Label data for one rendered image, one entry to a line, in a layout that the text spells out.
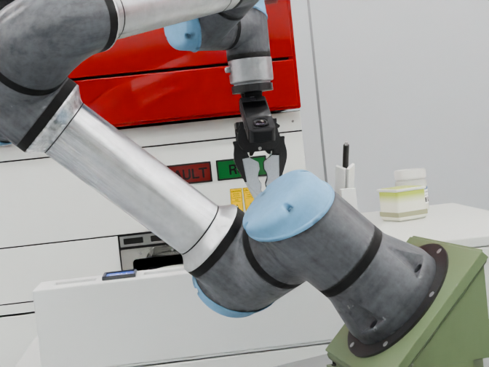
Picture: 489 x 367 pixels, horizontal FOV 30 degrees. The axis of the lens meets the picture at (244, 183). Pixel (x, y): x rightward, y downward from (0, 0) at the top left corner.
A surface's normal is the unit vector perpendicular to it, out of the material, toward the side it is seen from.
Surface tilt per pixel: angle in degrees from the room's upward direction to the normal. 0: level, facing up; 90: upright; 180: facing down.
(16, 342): 90
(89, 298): 90
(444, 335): 90
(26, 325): 90
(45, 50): 109
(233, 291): 122
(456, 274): 45
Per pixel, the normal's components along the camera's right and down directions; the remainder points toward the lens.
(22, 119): -0.05, 0.41
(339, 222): 0.45, -0.28
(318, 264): -0.23, 0.54
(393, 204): -0.91, 0.11
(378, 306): -0.30, 0.18
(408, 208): 0.40, 0.00
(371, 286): -0.16, 0.02
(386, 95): 0.07, 0.04
